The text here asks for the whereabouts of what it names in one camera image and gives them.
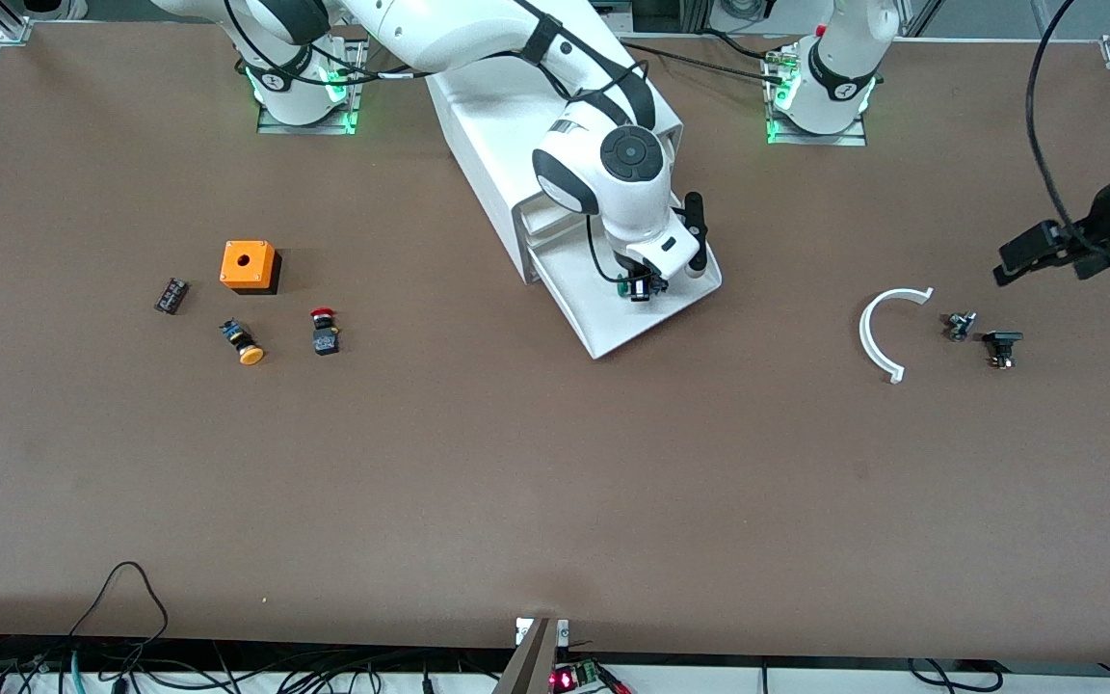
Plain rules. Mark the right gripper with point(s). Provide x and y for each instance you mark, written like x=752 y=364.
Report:
x=641 y=287

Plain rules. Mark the green push button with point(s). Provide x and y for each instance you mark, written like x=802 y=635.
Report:
x=640 y=292

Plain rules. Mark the white plastic drawer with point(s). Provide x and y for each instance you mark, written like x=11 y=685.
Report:
x=613 y=323
x=545 y=241
x=541 y=214

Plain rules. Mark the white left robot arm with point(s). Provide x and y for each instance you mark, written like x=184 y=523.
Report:
x=834 y=87

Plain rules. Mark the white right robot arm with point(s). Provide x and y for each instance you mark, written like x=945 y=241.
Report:
x=459 y=34

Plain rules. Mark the white drawer cabinet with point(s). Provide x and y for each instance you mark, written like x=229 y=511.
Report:
x=478 y=145

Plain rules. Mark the red push button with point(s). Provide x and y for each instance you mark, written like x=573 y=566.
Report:
x=326 y=339

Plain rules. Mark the yellow push button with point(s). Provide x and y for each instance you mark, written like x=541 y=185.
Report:
x=249 y=354

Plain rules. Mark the white curved plastic arc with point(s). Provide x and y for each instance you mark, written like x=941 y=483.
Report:
x=865 y=333

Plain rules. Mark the grey angled bar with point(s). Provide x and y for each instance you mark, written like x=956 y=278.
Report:
x=531 y=665

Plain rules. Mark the circuit board with red light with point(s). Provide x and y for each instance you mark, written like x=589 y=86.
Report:
x=565 y=680

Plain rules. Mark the black terminal block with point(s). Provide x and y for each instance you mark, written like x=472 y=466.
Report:
x=171 y=296

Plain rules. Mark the small silver black switch part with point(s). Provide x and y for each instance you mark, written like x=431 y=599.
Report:
x=960 y=326

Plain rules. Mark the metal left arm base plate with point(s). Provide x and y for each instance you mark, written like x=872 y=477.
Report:
x=815 y=140

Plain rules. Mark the small metal bracket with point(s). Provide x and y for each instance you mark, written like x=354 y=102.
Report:
x=563 y=632

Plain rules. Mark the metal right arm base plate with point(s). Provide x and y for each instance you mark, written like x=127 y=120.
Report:
x=304 y=128

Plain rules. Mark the orange button enclosure box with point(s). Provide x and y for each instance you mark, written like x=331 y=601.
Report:
x=247 y=270

